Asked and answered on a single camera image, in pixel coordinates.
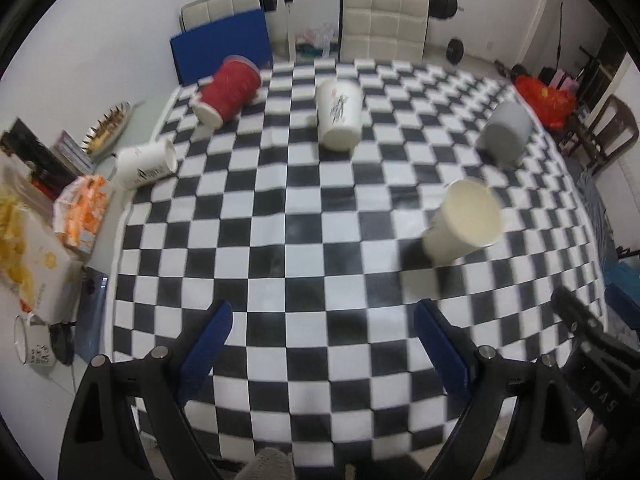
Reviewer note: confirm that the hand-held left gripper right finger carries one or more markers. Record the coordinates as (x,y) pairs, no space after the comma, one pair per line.
(442,355)

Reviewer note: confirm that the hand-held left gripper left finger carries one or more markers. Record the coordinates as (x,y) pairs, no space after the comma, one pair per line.
(207,345)

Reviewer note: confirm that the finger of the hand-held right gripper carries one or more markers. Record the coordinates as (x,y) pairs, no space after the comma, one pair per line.
(575,307)

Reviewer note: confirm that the cream paper cup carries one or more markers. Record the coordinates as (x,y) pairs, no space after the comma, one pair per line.
(467,220)

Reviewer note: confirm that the grey cup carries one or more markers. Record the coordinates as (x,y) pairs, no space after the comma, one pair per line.
(505,130)

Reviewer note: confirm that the white cup with black print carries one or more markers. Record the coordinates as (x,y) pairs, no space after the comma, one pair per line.
(145,162)

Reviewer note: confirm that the red paper cup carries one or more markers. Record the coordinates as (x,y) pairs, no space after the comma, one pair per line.
(230,90)

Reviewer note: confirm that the white cup with red print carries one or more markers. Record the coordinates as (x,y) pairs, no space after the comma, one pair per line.
(340,110)

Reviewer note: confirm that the blue cloth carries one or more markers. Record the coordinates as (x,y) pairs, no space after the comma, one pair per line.
(622,295)

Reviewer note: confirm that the blue tablet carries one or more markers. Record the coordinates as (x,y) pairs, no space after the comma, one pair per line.
(92,310)

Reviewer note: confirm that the grey slipper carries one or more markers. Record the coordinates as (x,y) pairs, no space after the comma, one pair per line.
(267,466)

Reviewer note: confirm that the black and white checkered tablecloth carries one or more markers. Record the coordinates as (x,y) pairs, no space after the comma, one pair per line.
(320,240)

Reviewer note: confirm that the white mug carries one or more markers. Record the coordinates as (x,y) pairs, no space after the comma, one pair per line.
(32,342)

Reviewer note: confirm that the dark wooden chair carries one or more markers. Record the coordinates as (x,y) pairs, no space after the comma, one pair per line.
(607,130)

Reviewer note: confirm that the orange snack packet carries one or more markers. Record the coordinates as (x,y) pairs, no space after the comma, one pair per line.
(82,210)

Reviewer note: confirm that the yellow and white snack box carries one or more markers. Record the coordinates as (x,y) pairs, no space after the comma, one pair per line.
(30,255)

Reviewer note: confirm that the red plastic bag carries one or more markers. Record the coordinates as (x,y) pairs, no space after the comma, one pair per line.
(547,100)

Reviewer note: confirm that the pink bag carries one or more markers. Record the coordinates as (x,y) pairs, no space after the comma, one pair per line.
(565,80)

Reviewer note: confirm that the stack of books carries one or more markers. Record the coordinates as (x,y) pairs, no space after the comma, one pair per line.
(75,152)

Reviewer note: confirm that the metal dish with food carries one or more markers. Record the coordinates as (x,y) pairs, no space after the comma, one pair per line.
(107,127)

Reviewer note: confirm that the black weight plate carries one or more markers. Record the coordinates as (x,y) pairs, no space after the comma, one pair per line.
(455,51)

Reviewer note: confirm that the blue folded mat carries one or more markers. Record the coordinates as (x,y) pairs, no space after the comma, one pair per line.
(225,42)

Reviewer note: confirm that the clear plastic bag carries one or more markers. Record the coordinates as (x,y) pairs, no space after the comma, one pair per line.
(316,40)

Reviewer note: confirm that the cream padded chair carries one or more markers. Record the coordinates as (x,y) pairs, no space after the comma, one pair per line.
(382,20)
(220,7)

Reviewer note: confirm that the barbell rack post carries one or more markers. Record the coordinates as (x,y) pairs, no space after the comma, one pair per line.
(288,20)

